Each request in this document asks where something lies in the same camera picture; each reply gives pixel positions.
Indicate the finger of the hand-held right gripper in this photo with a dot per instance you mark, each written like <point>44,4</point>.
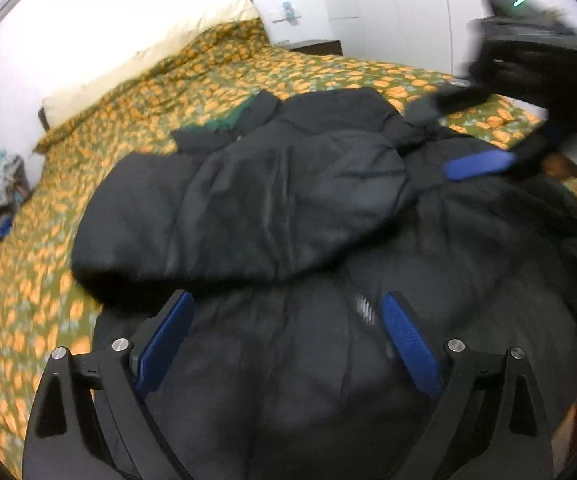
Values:
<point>448,102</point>
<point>478,166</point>

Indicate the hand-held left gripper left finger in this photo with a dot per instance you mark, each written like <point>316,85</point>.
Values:
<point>163,340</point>

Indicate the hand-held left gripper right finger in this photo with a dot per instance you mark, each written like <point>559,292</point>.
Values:
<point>411,345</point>

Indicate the black puffer jacket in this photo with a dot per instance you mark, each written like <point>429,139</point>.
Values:
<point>293,200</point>

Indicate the white wardrobe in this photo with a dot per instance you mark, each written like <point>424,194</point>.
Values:
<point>393,0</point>

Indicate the dark wooden nightstand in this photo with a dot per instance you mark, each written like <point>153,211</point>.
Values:
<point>318,46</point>

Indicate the green orange floral duvet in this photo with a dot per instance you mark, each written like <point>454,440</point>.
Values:
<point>93,125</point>

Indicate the cream pillow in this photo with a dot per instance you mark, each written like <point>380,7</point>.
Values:
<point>168,45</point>

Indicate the white wall socket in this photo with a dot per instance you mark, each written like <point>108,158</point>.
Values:
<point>286,12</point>

